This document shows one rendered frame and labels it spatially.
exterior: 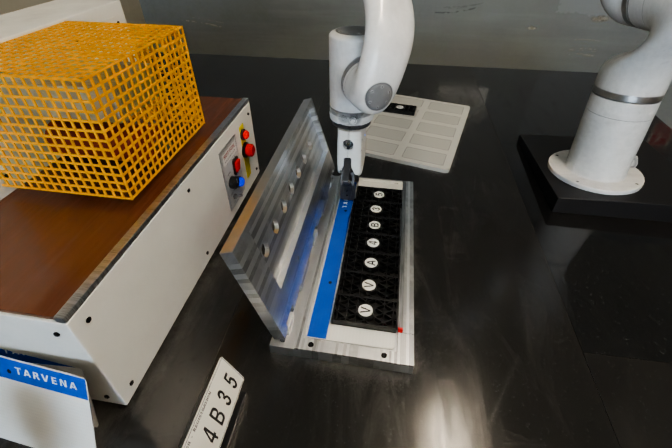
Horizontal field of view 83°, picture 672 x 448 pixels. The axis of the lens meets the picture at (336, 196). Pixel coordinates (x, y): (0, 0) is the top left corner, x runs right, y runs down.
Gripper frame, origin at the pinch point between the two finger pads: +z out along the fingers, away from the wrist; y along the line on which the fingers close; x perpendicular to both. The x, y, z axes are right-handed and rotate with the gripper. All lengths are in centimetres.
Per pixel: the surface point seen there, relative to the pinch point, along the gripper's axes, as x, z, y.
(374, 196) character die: -5.6, 0.9, -2.5
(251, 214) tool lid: 9.0, -16.7, -31.6
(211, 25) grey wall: 127, 22, 207
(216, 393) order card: 10.4, -0.6, -47.1
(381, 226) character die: -7.7, 1.7, -10.9
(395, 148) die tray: -9.4, 3.2, 22.1
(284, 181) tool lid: 8.8, -12.1, -17.7
